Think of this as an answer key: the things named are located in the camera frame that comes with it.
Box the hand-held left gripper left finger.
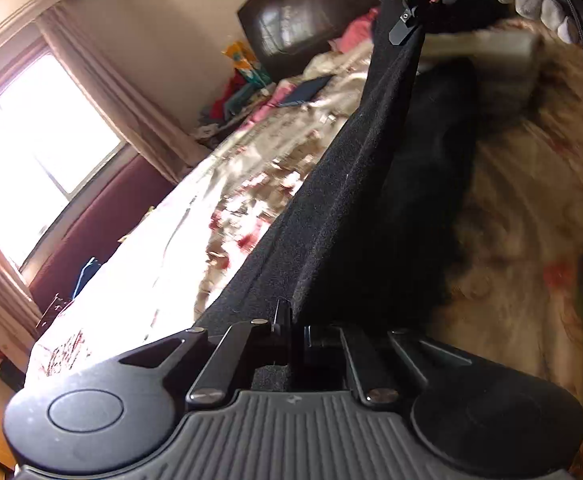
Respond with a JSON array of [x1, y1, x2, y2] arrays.
[[118, 299, 293, 407]]

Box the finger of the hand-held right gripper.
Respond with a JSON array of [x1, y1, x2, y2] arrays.
[[388, 0, 467, 47]]

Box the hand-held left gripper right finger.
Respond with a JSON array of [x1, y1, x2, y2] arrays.
[[303, 325, 473, 407]]

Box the black pants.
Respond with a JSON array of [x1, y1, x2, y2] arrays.
[[195, 0, 478, 392]]

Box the pink cloth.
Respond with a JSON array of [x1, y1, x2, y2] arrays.
[[330, 6, 383, 55]]

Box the dark blue tablet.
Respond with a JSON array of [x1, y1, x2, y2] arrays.
[[275, 74, 335, 109]]

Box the dark wooden headboard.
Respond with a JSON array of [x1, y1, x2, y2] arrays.
[[236, 0, 403, 81]]

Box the pile of colourful clothes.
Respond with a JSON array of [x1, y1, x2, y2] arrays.
[[191, 40, 278, 142]]

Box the floral bedspread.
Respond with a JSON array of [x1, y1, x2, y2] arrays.
[[24, 15, 583, 480]]

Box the blue cloth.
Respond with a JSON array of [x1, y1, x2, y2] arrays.
[[72, 256, 98, 302]]

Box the window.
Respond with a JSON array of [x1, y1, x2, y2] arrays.
[[0, 51, 125, 270]]

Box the maroon wall panel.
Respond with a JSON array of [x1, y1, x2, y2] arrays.
[[20, 154, 178, 317]]

